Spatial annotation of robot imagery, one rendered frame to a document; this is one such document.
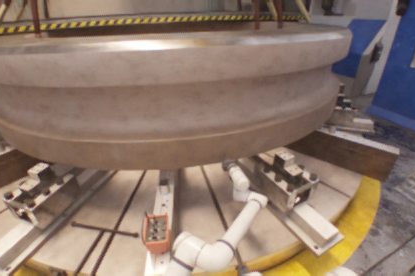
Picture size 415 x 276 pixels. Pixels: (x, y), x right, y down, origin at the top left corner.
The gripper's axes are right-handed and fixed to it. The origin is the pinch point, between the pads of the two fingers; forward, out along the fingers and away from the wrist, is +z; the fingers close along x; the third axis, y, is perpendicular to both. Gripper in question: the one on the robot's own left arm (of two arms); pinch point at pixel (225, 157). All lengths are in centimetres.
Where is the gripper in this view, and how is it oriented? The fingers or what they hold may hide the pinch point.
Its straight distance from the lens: 171.5
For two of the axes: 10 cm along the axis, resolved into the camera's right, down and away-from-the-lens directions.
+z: -2.9, -4.7, 8.3
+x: -9.6, 1.6, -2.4
